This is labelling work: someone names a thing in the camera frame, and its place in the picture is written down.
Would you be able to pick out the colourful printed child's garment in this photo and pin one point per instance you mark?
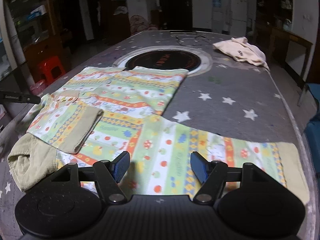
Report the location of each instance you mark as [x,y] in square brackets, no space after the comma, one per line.
[150,135]

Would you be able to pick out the dark entrance door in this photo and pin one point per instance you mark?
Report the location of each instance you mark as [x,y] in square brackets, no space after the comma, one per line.
[175,5]

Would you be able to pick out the grey star-print tablecloth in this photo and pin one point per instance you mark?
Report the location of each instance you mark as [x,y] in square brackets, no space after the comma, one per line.
[225,85]

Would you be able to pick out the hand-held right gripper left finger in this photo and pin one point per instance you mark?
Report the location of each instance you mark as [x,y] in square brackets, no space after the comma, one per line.
[121,166]

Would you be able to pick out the wooden side desk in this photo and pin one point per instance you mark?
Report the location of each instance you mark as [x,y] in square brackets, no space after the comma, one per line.
[292,36]

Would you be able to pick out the blue water bottle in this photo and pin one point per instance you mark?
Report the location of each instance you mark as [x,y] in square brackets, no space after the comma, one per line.
[217,2]

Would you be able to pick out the white water dispenser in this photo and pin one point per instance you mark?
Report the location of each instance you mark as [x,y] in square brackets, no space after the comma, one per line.
[217,20]

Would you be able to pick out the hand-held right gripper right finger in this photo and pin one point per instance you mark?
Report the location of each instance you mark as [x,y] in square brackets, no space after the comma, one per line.
[199,166]

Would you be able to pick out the arched wooden wall cabinet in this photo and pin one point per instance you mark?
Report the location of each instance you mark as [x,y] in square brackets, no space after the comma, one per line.
[50,42]

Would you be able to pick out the round black induction cooktop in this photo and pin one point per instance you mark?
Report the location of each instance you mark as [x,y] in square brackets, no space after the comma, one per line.
[162,58]

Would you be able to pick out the pink printed folding seat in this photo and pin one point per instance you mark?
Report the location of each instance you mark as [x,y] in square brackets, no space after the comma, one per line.
[140,23]

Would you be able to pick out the red plastic stool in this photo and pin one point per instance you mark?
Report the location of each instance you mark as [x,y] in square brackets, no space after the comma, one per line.
[50,65]

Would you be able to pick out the cream garment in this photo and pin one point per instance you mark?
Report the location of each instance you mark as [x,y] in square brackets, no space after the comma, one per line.
[242,52]

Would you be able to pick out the flat dark bar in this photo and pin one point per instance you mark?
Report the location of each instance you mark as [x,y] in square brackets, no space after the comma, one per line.
[182,32]

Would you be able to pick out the white cloth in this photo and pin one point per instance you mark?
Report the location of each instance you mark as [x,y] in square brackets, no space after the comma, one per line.
[120,10]

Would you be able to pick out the blue sofa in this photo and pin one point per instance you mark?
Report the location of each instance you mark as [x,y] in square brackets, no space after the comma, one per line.
[313,130]

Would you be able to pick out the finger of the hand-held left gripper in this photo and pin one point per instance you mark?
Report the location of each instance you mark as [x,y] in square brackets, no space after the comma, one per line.
[22,97]

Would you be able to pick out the dark wooden shelf unit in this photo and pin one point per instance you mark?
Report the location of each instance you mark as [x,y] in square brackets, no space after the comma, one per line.
[272,2]

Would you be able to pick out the clear eyeglasses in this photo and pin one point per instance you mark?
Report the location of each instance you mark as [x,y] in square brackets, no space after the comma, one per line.
[202,37]

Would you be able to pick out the white refrigerator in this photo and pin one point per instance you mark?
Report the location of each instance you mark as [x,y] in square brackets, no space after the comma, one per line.
[238,10]

